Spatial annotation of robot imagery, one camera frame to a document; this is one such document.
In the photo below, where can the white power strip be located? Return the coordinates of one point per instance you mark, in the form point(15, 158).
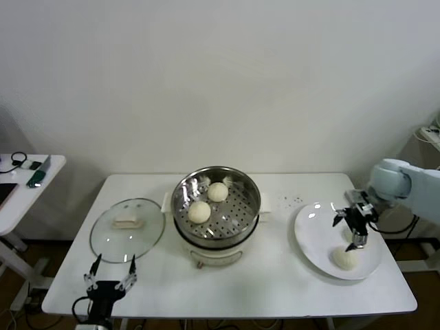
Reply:
point(432, 132)

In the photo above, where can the dark phone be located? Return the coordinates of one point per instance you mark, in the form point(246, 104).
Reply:
point(7, 192)

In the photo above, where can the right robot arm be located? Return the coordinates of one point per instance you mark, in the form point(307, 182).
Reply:
point(412, 189)

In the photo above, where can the steel steamer pot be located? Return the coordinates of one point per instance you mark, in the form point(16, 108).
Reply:
point(213, 256)

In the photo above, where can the white round plate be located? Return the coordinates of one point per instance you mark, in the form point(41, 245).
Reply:
point(316, 233)

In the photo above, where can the small black device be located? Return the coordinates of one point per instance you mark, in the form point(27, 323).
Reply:
point(35, 165)

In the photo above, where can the white side table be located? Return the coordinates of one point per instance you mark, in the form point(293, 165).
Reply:
point(20, 213)

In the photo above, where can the steel perforated steamer basket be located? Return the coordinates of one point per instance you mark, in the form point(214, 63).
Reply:
point(233, 220)

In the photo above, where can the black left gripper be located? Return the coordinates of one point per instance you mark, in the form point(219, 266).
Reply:
point(103, 291)

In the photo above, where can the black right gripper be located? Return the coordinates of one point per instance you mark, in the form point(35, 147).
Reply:
point(359, 218)

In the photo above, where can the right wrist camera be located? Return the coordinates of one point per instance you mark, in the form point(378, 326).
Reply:
point(357, 196)

